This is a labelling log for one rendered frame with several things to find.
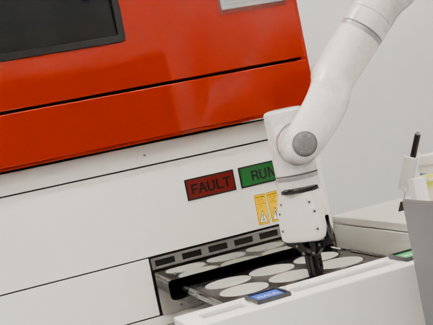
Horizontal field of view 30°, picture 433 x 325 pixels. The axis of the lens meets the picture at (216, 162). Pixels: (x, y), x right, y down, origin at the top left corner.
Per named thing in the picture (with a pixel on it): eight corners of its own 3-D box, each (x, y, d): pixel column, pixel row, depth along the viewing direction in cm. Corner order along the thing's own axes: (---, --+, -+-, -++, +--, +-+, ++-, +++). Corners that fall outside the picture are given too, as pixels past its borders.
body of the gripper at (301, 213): (267, 190, 160) (278, 245, 161) (310, 185, 154) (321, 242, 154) (287, 183, 166) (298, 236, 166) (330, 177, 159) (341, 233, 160)
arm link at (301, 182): (265, 180, 159) (268, 195, 160) (302, 175, 154) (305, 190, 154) (288, 172, 166) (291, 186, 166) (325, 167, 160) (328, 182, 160)
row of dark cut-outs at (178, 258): (152, 269, 177) (149, 258, 177) (328, 224, 191) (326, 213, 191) (153, 270, 176) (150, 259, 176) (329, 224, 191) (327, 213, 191)
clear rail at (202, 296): (182, 292, 176) (180, 285, 175) (187, 290, 176) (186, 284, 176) (243, 321, 140) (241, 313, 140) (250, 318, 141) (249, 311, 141)
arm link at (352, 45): (401, 36, 150) (314, 175, 148) (372, 46, 166) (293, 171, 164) (361, 9, 149) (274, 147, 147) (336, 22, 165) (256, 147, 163)
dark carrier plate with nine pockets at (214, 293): (189, 288, 175) (188, 285, 175) (328, 250, 186) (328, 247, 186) (246, 314, 143) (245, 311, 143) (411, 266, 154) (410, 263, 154)
